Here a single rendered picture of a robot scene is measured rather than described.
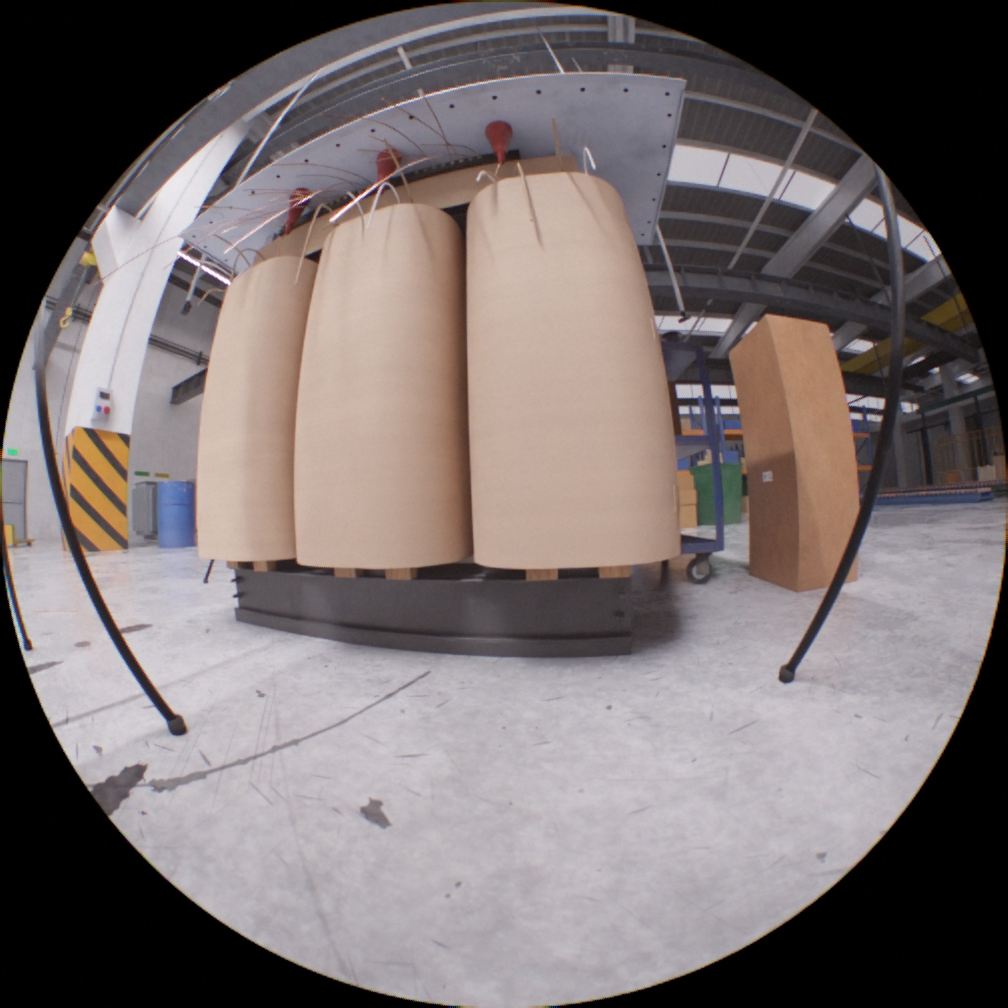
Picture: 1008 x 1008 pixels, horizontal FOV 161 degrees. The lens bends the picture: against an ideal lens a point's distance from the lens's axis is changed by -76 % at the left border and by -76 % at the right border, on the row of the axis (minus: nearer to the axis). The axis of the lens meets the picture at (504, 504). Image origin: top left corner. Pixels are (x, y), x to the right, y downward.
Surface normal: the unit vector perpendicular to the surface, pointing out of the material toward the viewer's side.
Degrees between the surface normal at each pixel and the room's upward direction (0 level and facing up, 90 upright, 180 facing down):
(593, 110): 180
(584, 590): 90
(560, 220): 90
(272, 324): 90
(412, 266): 90
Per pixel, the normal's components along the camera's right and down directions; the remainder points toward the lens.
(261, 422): 0.53, -0.04
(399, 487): 0.25, -0.04
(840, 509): -0.18, -0.02
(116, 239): 0.98, -0.05
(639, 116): 0.04, 1.00
